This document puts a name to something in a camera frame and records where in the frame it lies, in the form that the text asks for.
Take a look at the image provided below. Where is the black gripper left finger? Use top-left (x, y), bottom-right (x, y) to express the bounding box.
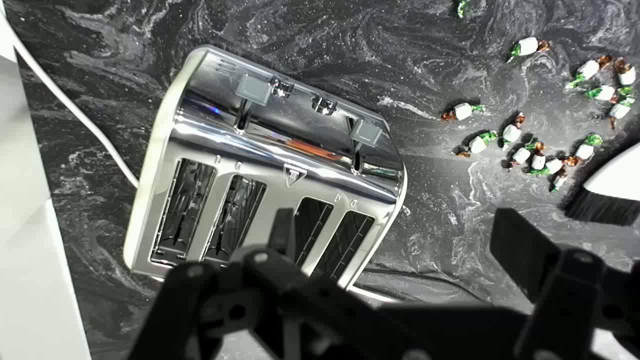
top-left (128, 205), bottom-right (375, 360)

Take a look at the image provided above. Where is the wrapped candy green white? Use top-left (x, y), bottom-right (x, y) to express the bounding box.
top-left (607, 98), bottom-right (634, 127)
top-left (550, 156), bottom-right (577, 191)
top-left (576, 134), bottom-right (603, 160)
top-left (566, 54), bottom-right (611, 89)
top-left (455, 0), bottom-right (472, 20)
top-left (440, 102), bottom-right (485, 121)
top-left (507, 36), bottom-right (551, 60)
top-left (510, 140), bottom-right (544, 168)
top-left (528, 154), bottom-right (546, 175)
top-left (585, 84), bottom-right (617, 102)
top-left (616, 57), bottom-right (638, 86)
top-left (455, 130), bottom-right (497, 157)
top-left (501, 111), bottom-right (526, 145)

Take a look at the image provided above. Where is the white power cable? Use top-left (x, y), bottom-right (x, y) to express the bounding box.
top-left (0, 11), bottom-right (141, 191)

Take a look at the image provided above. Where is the chrome four-slot toaster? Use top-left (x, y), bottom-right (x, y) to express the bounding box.
top-left (121, 46), bottom-right (408, 289)

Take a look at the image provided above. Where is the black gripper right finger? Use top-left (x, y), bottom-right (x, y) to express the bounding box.
top-left (490, 207), bottom-right (640, 360)

